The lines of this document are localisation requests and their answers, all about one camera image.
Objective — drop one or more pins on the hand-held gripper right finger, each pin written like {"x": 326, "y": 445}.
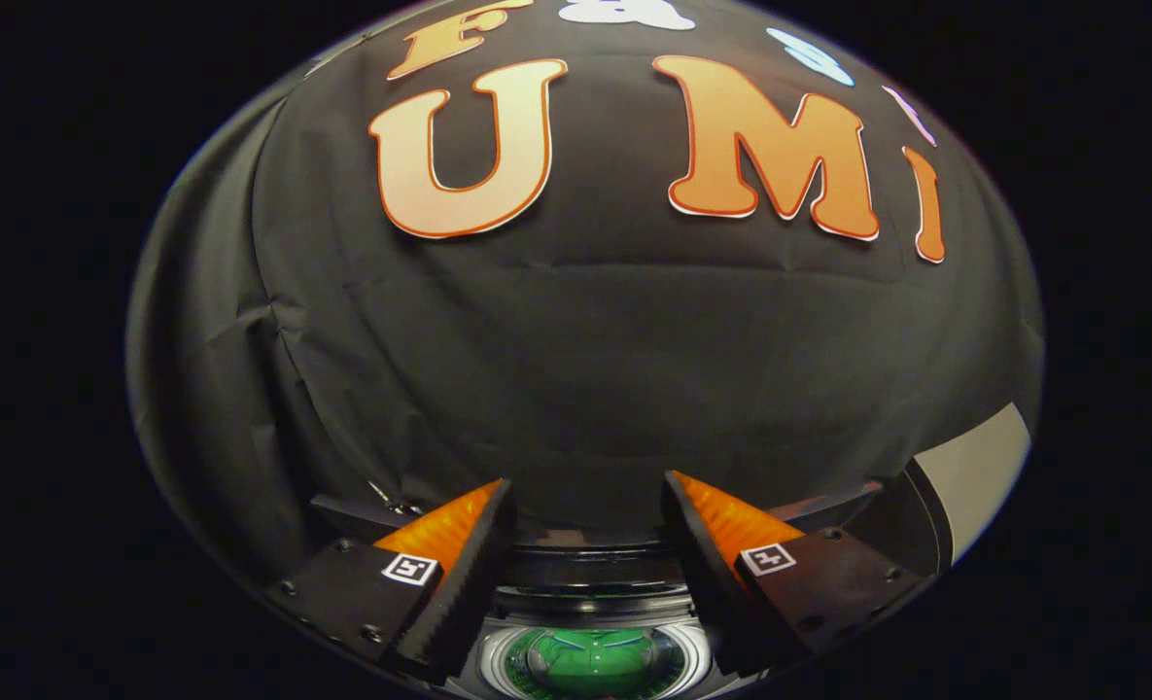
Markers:
{"x": 707, "y": 593}

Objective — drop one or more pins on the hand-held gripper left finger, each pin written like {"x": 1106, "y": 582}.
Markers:
{"x": 459, "y": 603}

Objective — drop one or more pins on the green polo shirt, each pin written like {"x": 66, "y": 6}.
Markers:
{"x": 595, "y": 666}

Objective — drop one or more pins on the dark glass washing machine lid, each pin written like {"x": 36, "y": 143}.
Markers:
{"x": 357, "y": 513}

